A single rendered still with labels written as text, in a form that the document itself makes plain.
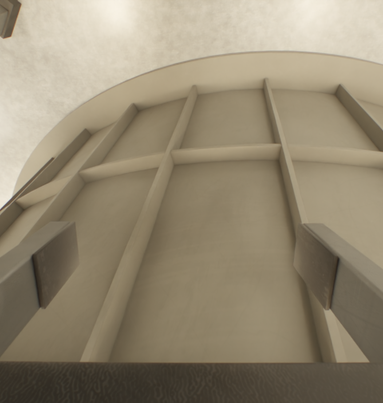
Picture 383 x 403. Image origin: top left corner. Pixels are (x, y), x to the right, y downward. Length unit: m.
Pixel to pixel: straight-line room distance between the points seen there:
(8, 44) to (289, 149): 0.85
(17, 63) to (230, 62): 0.63
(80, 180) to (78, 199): 0.05
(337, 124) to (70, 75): 0.74
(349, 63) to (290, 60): 0.14
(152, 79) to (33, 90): 0.40
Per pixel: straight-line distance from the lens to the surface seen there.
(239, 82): 0.84
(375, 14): 0.90
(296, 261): 0.17
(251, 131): 0.60
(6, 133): 1.22
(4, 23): 1.00
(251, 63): 0.83
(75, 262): 0.17
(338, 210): 0.42
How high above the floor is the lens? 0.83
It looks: 50 degrees down
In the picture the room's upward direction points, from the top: 168 degrees counter-clockwise
